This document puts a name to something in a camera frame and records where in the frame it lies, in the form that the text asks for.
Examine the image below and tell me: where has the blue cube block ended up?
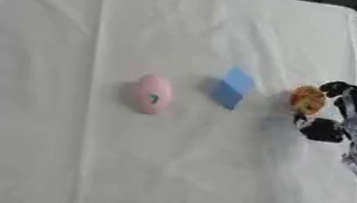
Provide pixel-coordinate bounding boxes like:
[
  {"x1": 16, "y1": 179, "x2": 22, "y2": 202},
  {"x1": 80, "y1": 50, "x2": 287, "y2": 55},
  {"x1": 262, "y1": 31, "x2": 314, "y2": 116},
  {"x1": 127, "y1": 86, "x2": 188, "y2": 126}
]
[{"x1": 207, "y1": 61, "x2": 260, "y2": 114}]

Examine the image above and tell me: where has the pink toy peach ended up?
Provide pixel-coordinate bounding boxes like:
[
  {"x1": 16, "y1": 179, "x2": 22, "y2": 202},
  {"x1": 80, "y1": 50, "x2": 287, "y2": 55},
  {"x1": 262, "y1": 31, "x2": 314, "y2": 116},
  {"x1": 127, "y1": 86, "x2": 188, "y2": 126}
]
[{"x1": 127, "y1": 71, "x2": 177, "y2": 118}]

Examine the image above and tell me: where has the orange yellow toy fruit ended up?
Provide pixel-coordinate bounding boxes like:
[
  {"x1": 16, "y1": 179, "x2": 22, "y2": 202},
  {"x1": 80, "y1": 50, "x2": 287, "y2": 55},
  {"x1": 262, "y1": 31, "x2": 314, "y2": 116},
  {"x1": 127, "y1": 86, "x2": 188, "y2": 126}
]
[{"x1": 286, "y1": 82, "x2": 331, "y2": 119}]

